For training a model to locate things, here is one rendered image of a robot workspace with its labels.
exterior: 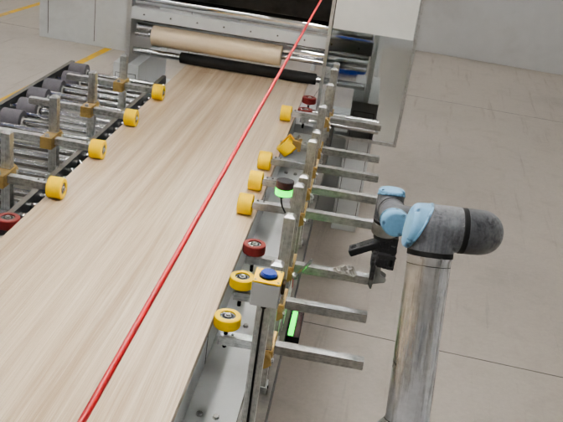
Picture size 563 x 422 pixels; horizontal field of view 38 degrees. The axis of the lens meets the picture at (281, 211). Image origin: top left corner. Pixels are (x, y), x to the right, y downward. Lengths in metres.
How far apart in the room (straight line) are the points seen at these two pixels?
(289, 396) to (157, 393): 1.62
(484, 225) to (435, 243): 0.13
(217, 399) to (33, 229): 0.86
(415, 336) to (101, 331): 0.85
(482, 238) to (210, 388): 1.01
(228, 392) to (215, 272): 0.38
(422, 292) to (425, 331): 0.10
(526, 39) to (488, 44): 0.48
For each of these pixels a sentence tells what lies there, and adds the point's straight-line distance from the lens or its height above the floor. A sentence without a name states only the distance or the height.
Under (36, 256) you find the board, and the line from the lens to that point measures 2.67.
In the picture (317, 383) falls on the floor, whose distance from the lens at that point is 3.75.
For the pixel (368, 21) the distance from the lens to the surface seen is 4.83.
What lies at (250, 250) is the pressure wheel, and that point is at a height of 0.90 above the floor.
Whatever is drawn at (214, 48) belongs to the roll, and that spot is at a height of 1.04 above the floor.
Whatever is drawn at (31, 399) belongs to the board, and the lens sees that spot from 2.06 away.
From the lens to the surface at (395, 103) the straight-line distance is 4.93.
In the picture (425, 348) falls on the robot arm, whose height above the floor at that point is 1.10.
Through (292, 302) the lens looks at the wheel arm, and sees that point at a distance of 2.62.
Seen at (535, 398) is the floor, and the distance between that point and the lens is 4.06.
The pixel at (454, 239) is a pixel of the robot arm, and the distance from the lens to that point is 2.02.
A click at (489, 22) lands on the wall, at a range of 11.20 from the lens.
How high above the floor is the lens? 2.15
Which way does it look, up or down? 24 degrees down
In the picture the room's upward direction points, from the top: 8 degrees clockwise
